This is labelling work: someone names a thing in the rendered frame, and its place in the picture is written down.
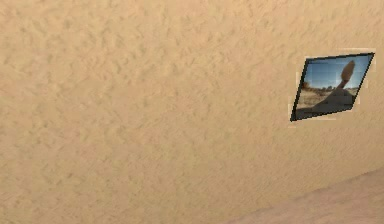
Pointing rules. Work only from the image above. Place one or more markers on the black framed landscape picture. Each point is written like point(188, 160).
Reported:
point(330, 86)

